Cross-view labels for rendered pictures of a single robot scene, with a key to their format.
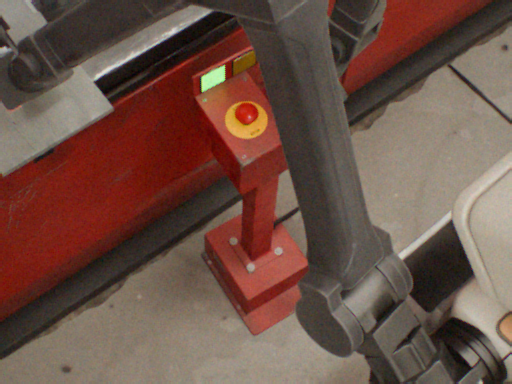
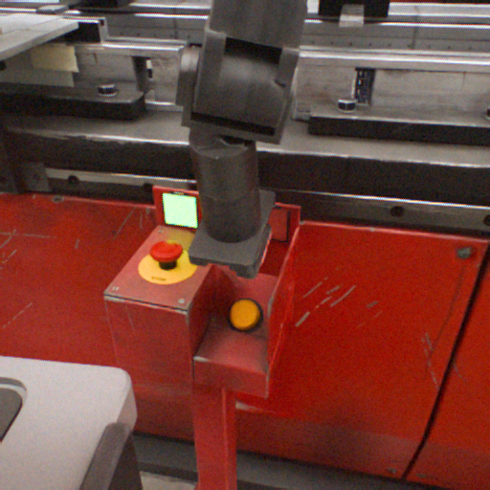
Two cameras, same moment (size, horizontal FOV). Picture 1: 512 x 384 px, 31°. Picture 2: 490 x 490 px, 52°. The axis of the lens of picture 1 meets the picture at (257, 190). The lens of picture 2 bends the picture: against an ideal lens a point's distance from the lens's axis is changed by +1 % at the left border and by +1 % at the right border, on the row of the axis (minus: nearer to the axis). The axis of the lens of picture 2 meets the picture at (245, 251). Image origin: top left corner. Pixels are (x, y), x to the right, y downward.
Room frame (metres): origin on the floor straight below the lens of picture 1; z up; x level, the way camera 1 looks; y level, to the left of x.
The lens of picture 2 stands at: (0.55, -0.42, 1.15)
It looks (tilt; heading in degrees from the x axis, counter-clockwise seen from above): 35 degrees down; 52
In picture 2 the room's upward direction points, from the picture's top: straight up
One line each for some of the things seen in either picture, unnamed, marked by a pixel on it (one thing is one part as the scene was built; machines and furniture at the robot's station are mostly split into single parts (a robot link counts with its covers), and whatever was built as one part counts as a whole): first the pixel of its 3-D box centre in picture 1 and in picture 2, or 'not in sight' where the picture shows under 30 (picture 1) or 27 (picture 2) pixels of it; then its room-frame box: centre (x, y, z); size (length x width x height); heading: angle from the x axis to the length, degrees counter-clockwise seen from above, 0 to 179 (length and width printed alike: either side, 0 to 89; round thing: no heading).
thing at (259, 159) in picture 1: (265, 112); (208, 286); (0.81, 0.00, 0.75); 0.20 x 0.16 x 0.18; 126
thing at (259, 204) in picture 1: (259, 199); (216, 455); (0.81, 0.00, 0.39); 0.05 x 0.05 x 0.54; 36
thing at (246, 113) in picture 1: (246, 116); (167, 257); (0.78, 0.03, 0.79); 0.04 x 0.04 x 0.04
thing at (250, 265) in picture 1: (255, 246); not in sight; (0.81, 0.00, 0.13); 0.10 x 0.10 x 0.01; 36
